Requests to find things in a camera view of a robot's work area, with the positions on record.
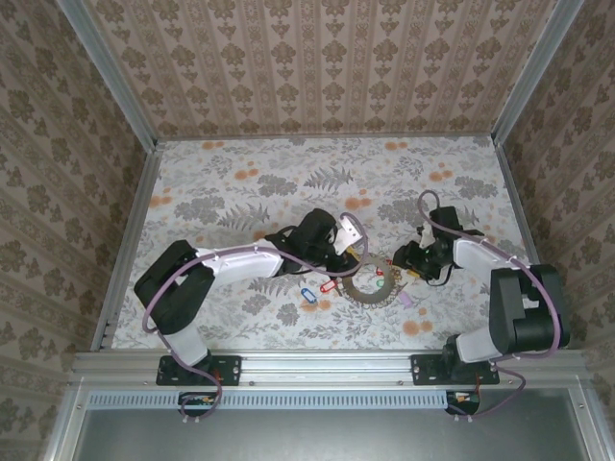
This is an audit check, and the white slotted cable duct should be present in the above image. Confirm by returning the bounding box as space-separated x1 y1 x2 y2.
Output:
88 389 481 410

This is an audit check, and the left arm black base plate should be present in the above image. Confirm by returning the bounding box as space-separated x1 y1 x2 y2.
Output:
156 353 242 387

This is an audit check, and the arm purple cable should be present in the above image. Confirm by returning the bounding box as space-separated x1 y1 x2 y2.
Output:
143 213 369 424
416 190 564 424

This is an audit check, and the aluminium frame post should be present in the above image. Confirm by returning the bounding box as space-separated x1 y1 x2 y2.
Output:
55 0 160 150
490 0 588 145

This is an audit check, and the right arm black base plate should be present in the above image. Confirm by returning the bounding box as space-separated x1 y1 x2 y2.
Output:
410 353 501 387

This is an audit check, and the black cable connector box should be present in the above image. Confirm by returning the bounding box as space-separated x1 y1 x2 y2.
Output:
177 391 218 417
445 391 481 415

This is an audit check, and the metal disc with many keyrings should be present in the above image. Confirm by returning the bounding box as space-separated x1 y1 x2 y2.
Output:
337 252 407 306

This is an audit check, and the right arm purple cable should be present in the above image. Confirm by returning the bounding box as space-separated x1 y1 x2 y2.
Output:
416 190 564 424

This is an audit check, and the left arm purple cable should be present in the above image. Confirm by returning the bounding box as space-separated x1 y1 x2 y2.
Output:
143 213 369 424

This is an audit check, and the aluminium table side rail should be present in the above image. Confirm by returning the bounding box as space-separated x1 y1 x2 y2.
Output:
89 141 167 352
493 136 569 351

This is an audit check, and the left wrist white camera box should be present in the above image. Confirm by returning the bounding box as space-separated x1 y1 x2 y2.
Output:
333 213 367 256

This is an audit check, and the grey metal sheet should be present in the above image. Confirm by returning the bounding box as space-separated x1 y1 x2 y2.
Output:
76 407 585 461

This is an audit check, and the aluminium mounting rail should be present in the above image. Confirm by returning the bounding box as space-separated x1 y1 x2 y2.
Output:
71 350 590 387

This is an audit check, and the aluminium table end rail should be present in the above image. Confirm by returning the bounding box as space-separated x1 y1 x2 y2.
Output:
158 133 496 143

